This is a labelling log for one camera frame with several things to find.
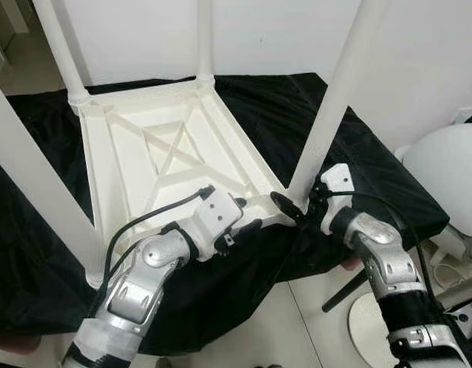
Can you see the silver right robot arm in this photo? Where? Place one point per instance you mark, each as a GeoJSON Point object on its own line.
{"type": "Point", "coordinates": [389, 261]}

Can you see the black cloth table cover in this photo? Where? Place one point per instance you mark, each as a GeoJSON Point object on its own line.
{"type": "Point", "coordinates": [374, 169]}

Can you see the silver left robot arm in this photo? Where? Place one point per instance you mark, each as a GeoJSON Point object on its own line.
{"type": "Point", "coordinates": [136, 284]}

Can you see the white round stand base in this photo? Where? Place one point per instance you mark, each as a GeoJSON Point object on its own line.
{"type": "Point", "coordinates": [366, 330]}

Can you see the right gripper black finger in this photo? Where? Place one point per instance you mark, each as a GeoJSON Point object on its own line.
{"type": "Point", "coordinates": [286, 205]}

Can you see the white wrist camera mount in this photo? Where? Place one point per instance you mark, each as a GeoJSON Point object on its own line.
{"type": "Point", "coordinates": [337, 184]}
{"type": "Point", "coordinates": [217, 215]}

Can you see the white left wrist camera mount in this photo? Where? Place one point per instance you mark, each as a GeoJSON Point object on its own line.
{"type": "Point", "coordinates": [217, 215]}

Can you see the white plastic children table top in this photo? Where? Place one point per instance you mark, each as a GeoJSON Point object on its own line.
{"type": "Point", "coordinates": [129, 153]}

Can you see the white power strip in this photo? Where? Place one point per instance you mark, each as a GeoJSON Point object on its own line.
{"type": "Point", "coordinates": [467, 316]}

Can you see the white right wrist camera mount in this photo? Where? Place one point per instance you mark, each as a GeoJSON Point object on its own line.
{"type": "Point", "coordinates": [337, 184]}

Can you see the white plastic table leg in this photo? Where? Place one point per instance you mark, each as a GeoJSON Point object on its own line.
{"type": "Point", "coordinates": [335, 100]}
{"type": "Point", "coordinates": [204, 38]}
{"type": "Point", "coordinates": [60, 46]}
{"type": "Point", "coordinates": [37, 184]}

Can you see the pink fabric under cloth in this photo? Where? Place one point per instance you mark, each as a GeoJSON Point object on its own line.
{"type": "Point", "coordinates": [349, 264]}

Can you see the black metal table brace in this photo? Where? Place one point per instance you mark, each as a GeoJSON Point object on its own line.
{"type": "Point", "coordinates": [343, 291]}

